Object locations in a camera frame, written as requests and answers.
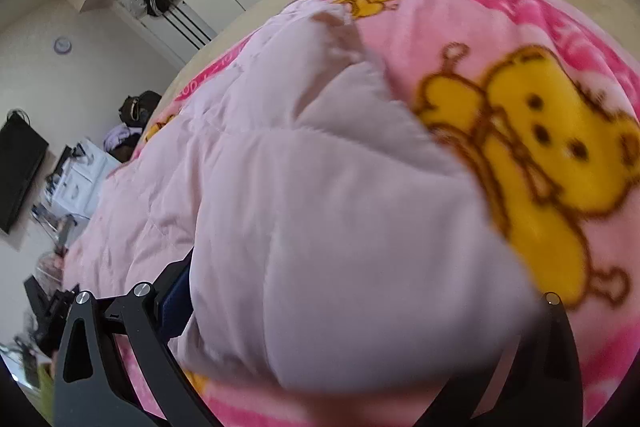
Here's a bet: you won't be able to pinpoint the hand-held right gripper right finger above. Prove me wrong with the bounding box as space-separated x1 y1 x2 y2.
415 292 583 427

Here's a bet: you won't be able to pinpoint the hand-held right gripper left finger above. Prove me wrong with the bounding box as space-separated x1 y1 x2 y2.
52 249 216 427

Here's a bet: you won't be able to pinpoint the pink quilted jacket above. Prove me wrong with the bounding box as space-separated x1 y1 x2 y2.
62 0 546 395

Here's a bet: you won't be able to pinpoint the dark clothes pile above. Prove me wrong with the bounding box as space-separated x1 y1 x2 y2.
110 142 141 163

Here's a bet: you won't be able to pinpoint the purple clothes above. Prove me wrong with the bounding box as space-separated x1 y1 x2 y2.
102 124 143 150

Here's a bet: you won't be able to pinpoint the yellow-green cloth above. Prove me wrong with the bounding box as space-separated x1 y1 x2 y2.
37 357 56 423

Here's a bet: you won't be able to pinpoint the white drawer cabinet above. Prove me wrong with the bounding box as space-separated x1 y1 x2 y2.
50 140 123 220

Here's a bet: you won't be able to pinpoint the black television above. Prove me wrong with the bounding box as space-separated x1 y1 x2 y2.
0 110 50 235

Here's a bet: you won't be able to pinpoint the black bag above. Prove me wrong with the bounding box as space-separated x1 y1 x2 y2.
118 90 163 128

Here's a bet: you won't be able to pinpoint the white door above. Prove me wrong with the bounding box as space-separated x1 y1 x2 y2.
110 0 216 68

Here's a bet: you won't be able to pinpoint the pink printed blanket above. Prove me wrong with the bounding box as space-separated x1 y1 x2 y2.
115 0 640 427

